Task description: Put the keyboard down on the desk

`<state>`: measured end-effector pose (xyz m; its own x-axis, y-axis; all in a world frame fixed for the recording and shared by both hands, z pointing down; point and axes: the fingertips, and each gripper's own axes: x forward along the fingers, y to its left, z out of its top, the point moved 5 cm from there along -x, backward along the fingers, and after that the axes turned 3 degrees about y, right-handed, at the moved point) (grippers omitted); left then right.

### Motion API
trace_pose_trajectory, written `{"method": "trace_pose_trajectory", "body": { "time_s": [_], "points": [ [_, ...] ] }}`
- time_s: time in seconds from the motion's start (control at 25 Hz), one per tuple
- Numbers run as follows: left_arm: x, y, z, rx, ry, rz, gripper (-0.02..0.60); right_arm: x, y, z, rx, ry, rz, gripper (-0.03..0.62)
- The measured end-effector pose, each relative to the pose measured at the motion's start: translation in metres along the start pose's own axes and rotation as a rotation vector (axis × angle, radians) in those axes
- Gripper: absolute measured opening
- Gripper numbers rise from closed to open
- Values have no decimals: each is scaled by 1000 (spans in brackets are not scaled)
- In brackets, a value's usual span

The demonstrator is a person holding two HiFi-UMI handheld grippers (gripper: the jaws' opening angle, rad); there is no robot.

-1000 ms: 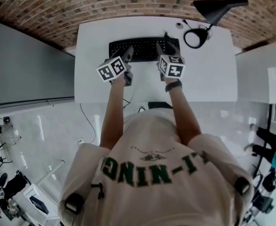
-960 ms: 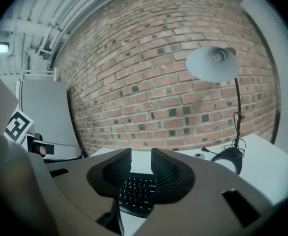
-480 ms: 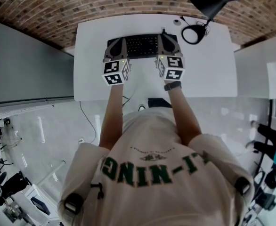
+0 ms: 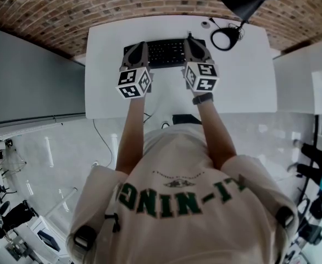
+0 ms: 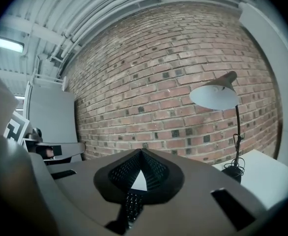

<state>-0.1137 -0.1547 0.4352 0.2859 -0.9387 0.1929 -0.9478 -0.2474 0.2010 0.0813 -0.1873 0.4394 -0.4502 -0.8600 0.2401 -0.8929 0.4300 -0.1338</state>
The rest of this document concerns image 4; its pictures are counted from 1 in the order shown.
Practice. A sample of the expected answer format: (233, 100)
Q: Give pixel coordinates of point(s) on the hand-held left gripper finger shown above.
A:
(125, 58)
(145, 56)

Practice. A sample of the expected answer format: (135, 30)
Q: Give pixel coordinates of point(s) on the person's cream t-shirt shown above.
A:
(177, 230)

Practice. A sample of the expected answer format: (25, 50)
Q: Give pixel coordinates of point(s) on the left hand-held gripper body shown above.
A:
(135, 82)

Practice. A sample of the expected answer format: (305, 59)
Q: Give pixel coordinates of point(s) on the grey partition panel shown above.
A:
(26, 87)

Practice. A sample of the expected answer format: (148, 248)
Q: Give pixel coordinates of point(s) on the black keyboard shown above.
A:
(166, 54)

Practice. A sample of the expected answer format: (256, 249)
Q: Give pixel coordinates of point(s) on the person's left forearm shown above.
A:
(130, 136)

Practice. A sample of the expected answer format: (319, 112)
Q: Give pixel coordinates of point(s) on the person's black trousers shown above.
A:
(185, 119)

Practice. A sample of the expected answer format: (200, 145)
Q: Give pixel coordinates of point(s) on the white partition panel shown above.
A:
(290, 78)

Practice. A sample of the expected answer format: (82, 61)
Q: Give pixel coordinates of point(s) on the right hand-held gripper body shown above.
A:
(202, 77)

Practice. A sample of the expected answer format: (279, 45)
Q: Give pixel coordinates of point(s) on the black wristband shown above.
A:
(202, 99)

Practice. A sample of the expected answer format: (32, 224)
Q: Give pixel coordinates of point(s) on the white table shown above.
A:
(246, 87)

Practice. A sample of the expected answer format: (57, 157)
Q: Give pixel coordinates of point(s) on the small white desk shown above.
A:
(40, 227)

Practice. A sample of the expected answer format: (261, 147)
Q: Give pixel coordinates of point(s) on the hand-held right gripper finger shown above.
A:
(207, 54)
(187, 54)

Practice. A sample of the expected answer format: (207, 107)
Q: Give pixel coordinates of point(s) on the black box device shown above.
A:
(48, 239)

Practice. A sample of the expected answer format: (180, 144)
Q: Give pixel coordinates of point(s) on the person's right forearm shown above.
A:
(216, 136)

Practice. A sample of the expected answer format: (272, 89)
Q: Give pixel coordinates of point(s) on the black desk lamp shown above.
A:
(246, 3)

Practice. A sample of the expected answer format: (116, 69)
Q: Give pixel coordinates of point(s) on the black equipment stand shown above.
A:
(315, 230)

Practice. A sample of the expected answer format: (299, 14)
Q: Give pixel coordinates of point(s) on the white power strip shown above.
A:
(95, 164)

